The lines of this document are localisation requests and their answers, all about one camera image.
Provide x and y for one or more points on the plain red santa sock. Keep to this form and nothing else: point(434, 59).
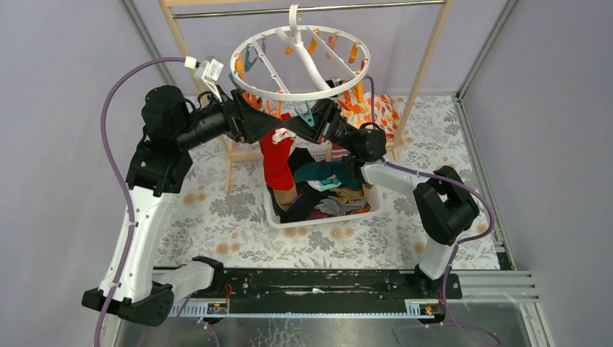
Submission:
point(275, 148)

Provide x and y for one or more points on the wooden clothes rack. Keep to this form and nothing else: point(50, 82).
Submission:
point(251, 155)

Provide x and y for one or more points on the metal rack rod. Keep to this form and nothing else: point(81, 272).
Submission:
point(328, 8)

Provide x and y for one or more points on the orange floral cloth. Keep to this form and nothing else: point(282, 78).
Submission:
point(382, 111)

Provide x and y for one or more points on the grey sock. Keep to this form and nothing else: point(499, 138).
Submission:
point(331, 206)

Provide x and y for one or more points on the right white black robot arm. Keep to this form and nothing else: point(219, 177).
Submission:
point(445, 205)

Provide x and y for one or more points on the dark green sock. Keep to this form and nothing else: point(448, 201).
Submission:
point(317, 171)

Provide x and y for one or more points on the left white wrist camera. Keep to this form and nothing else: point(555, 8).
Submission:
point(207, 72)

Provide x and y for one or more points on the black sock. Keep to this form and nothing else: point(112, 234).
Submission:
point(298, 158)

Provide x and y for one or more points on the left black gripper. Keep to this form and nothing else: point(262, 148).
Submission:
point(236, 115)

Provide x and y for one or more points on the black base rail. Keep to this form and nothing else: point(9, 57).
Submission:
point(269, 292)

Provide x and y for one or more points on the white round clip hanger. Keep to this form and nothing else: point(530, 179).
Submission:
point(299, 62)

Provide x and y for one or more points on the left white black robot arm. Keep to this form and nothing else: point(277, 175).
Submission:
point(158, 168)

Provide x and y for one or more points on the white laundry basket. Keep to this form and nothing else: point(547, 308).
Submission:
point(374, 199)

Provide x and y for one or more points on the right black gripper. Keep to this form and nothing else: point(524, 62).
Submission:
point(318, 123)

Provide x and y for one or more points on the tan brown sock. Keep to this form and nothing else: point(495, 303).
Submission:
point(285, 198)

